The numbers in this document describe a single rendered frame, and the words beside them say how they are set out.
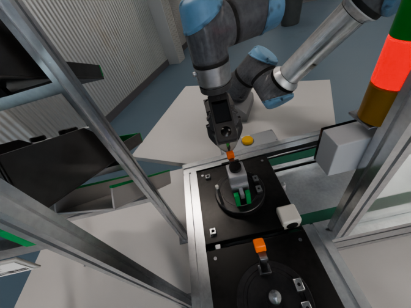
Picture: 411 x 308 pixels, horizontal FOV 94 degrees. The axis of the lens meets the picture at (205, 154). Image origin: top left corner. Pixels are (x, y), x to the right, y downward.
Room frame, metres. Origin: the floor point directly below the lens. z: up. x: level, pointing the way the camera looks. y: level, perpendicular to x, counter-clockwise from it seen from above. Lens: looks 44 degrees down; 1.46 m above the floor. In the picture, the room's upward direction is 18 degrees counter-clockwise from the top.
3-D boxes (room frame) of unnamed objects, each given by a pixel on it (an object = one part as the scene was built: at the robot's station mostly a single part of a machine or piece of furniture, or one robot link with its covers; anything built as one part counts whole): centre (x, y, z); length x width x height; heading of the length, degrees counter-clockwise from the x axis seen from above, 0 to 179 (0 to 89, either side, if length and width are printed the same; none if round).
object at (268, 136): (0.51, -0.16, 0.93); 0.21 x 0.07 x 0.06; 85
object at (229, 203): (0.30, -0.06, 0.98); 0.14 x 0.14 x 0.02
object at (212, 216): (0.30, -0.06, 0.96); 0.24 x 0.24 x 0.02; 85
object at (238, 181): (0.29, -0.06, 1.06); 0.08 x 0.04 x 0.07; 175
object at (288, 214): (0.20, -0.15, 0.97); 0.05 x 0.05 x 0.04; 85
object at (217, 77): (0.41, -0.07, 1.29); 0.08 x 0.08 x 0.05
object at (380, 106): (0.17, -0.24, 1.28); 0.05 x 0.05 x 0.05
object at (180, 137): (0.82, -0.20, 0.84); 0.90 x 0.70 x 0.03; 57
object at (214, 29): (0.41, -0.07, 1.36); 0.09 x 0.08 x 0.11; 101
